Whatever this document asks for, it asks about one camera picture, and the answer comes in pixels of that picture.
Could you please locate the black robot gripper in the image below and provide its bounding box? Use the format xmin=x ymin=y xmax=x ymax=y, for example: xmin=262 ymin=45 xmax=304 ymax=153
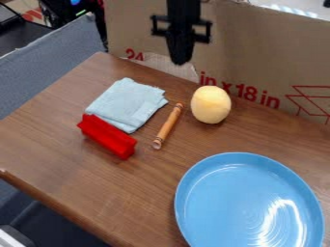
xmin=150 ymin=0 xmax=213 ymax=64

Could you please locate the light blue cloth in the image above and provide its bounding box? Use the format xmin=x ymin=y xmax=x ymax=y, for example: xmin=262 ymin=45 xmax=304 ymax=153
xmin=86 ymin=78 xmax=168 ymax=133

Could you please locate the red plastic block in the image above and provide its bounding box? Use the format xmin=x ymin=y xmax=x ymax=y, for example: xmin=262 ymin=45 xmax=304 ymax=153
xmin=78 ymin=114 xmax=137 ymax=159

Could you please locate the yellow potato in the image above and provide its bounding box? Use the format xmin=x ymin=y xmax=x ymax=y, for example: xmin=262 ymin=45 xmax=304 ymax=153
xmin=192 ymin=86 xmax=232 ymax=124

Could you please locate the black equipment in background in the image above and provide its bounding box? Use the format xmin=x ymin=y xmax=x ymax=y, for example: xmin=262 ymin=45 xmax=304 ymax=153
xmin=38 ymin=0 xmax=109 ymax=48

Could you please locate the orange crayon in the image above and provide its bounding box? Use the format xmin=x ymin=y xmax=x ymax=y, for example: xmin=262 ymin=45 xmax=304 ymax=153
xmin=153 ymin=103 xmax=184 ymax=150

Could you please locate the grey fabric panel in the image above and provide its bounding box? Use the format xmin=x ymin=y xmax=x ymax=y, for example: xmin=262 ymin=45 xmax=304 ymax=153
xmin=0 ymin=14 xmax=105 ymax=121

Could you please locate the blue round plate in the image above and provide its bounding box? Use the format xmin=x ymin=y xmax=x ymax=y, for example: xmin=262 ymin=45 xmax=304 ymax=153
xmin=174 ymin=152 xmax=325 ymax=247

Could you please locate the brown cardboard box wall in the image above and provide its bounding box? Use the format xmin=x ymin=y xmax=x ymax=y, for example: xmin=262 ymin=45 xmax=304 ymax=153
xmin=105 ymin=0 xmax=330 ymax=126

